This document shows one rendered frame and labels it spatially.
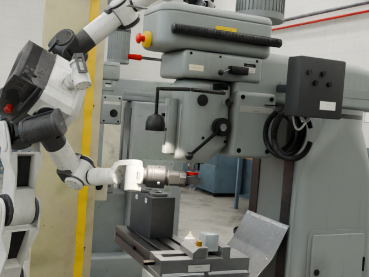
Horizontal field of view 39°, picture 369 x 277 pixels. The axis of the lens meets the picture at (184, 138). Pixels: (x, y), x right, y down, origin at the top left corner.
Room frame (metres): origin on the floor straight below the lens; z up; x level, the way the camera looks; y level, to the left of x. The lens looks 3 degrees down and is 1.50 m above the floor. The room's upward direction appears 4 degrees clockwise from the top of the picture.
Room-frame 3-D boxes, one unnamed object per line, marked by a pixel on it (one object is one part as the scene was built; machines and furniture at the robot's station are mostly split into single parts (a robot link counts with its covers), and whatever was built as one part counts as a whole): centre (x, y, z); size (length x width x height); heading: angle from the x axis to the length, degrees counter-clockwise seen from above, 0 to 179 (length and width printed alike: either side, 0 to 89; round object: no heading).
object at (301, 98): (1.86, -0.45, 1.62); 0.20 x 0.09 x 0.21; 115
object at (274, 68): (2.25, -0.50, 1.66); 0.80 x 0.23 x 0.20; 115
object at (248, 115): (2.12, -0.22, 1.47); 0.24 x 0.19 x 0.26; 25
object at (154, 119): (1.90, 0.11, 1.46); 0.07 x 0.07 x 0.06
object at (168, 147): (2.00, 0.06, 1.45); 0.04 x 0.04 x 0.21; 25
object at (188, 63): (2.06, -0.08, 1.68); 0.34 x 0.24 x 0.10; 115
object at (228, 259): (1.87, -0.09, 0.98); 0.35 x 0.15 x 0.11; 112
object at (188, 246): (1.86, -0.06, 1.01); 0.12 x 0.06 x 0.04; 22
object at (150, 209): (2.43, 0.13, 1.02); 0.22 x 0.12 x 0.20; 31
